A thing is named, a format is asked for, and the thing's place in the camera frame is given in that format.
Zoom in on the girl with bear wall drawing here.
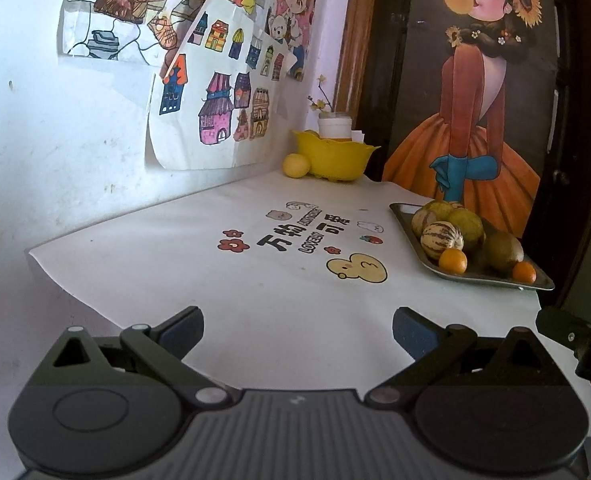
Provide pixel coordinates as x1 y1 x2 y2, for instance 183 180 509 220
263 0 325 82

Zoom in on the yellow flower sprig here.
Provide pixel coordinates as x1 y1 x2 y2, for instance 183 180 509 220
308 75 334 114

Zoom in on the yellow round fruit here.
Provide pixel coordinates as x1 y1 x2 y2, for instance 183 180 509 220
282 153 310 179

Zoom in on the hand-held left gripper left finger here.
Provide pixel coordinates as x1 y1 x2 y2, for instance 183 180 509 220
30 305 233 410

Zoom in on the dark wooden door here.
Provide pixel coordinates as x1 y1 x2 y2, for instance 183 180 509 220
540 0 591 311

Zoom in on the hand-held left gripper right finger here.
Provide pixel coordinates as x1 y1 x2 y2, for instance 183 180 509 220
365 306 569 409

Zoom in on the white plastic jar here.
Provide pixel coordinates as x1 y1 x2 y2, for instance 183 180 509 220
318 112 353 140

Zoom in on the olive brown oval fruit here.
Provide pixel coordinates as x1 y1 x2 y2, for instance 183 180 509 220
448 208 487 254

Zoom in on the brown round fruit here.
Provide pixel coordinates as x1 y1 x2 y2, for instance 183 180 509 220
411 208 439 241

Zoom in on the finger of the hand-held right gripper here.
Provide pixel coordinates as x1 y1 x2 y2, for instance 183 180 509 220
535 305 591 359

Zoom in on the orange dress girl wall poster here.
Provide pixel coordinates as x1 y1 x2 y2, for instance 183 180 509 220
383 0 562 237

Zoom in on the small orange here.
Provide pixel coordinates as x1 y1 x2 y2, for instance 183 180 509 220
439 250 469 276
513 260 537 284

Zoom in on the yellow plastic bowl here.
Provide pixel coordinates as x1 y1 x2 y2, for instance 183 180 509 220
293 129 381 181

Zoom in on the colourful houses wall drawing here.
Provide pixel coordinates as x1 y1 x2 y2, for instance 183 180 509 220
146 0 302 171

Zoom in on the striped small melon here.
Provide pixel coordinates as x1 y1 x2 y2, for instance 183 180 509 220
421 221 464 252

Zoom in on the brown wooden door frame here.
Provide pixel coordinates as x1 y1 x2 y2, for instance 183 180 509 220
333 0 382 134

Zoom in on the boy with fan wall drawing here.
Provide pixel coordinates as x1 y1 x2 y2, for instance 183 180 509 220
58 0 279 63

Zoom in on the metal tray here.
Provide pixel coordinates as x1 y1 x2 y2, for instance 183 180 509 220
389 202 556 292

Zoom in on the brown green kiwi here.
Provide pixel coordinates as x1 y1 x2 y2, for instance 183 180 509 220
484 230 525 275

